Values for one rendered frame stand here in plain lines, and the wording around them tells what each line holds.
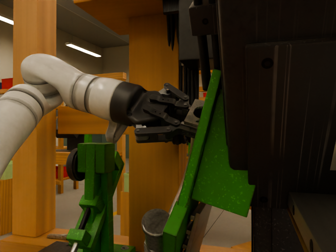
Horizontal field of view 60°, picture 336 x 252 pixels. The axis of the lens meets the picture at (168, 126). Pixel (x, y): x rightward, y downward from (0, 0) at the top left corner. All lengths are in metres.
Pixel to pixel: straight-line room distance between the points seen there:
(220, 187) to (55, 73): 0.35
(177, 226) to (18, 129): 0.27
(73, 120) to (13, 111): 0.50
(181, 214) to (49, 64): 0.37
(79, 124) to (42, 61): 0.41
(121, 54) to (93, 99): 11.95
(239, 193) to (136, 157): 0.46
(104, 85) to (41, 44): 0.51
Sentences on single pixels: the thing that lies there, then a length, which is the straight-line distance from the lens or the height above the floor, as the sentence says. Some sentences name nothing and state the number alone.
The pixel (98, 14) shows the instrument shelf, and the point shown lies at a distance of 0.83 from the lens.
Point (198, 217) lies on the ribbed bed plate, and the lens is 0.40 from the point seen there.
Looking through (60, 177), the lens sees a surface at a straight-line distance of 5.81.
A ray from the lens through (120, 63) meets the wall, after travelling 12.39.
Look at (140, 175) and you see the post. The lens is 0.78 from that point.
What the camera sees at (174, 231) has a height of 1.09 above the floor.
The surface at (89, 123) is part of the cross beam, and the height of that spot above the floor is 1.22.
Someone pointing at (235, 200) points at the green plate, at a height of 1.12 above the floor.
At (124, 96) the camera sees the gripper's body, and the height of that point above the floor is 1.26.
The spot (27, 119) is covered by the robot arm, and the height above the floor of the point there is 1.22.
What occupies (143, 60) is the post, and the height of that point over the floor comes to 1.38.
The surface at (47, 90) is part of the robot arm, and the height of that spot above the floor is 1.27.
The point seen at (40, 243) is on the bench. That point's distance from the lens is 0.95.
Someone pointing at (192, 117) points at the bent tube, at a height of 1.22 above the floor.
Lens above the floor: 1.20
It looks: 1 degrees up
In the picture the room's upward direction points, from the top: straight up
